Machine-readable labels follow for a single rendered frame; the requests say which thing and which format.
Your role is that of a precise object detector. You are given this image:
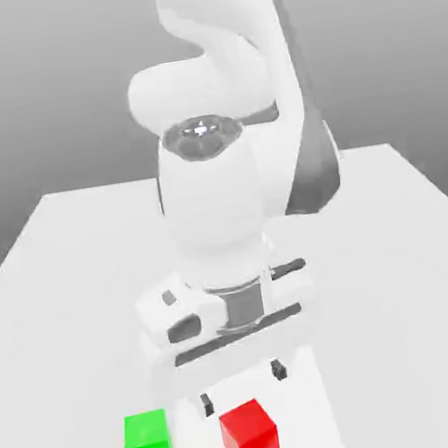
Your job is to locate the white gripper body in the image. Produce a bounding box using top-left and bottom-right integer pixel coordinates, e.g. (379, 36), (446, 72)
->
(141, 289), (331, 411)

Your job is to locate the small green cube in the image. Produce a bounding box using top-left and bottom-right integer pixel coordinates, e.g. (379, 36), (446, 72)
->
(119, 407), (172, 448)

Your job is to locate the small red cube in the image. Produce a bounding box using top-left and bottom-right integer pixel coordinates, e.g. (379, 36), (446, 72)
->
(216, 395), (282, 448)

